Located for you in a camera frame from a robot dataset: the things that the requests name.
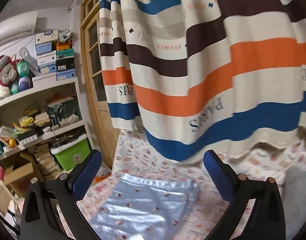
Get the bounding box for light blue satin pants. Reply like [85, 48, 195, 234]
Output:
[90, 174, 199, 239]

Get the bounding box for green plastic storage bin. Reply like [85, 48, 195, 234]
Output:
[50, 133, 91, 171]

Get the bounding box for stack of shoe boxes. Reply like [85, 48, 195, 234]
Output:
[33, 29, 75, 83]

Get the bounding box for wooden glass-pane door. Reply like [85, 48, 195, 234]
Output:
[80, 0, 120, 167]

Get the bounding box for white storage shelf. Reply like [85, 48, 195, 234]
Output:
[0, 77, 95, 205]

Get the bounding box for folded grey garment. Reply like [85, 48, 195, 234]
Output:
[282, 166, 306, 239]

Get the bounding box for plush toys pile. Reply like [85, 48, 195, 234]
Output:
[0, 55, 33, 100]

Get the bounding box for striped hanging curtain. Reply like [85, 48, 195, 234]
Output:
[99, 0, 306, 162]

